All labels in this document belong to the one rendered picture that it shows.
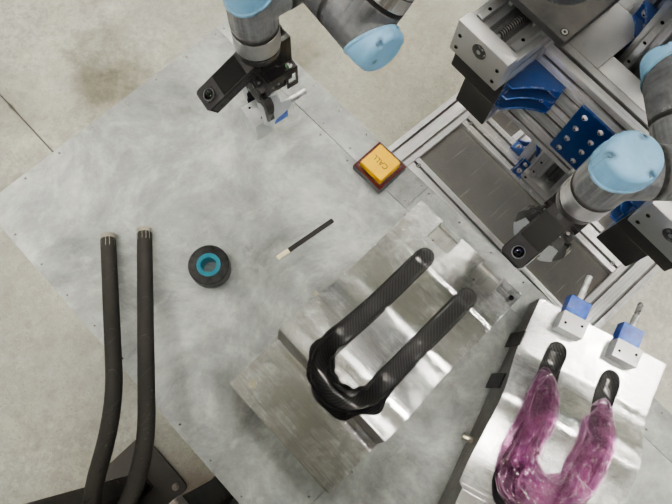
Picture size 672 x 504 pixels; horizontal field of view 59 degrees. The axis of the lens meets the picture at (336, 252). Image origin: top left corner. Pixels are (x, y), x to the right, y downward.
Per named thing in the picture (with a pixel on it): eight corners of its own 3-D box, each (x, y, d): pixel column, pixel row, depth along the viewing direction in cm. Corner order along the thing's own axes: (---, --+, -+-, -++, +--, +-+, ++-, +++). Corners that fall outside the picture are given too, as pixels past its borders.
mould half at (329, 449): (414, 215, 123) (426, 191, 110) (507, 304, 119) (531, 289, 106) (233, 385, 113) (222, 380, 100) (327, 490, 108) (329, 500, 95)
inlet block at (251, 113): (298, 88, 119) (297, 73, 114) (312, 107, 118) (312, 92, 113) (243, 121, 117) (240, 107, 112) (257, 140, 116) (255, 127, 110)
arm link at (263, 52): (247, 55, 88) (217, 16, 89) (250, 73, 92) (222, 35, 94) (289, 31, 89) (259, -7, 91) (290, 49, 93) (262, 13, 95)
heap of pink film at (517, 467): (533, 359, 110) (548, 355, 102) (621, 407, 108) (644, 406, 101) (474, 491, 103) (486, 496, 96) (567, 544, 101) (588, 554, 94)
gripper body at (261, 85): (299, 86, 105) (297, 44, 93) (259, 110, 103) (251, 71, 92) (275, 55, 107) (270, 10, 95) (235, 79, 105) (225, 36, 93)
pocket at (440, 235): (439, 226, 117) (443, 220, 114) (458, 244, 116) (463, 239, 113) (423, 241, 116) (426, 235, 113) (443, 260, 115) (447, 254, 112)
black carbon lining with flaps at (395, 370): (420, 245, 114) (430, 229, 105) (482, 304, 112) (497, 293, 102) (288, 371, 107) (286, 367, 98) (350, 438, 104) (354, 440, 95)
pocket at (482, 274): (479, 264, 115) (484, 259, 112) (499, 283, 114) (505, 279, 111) (463, 280, 114) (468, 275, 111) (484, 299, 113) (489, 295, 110)
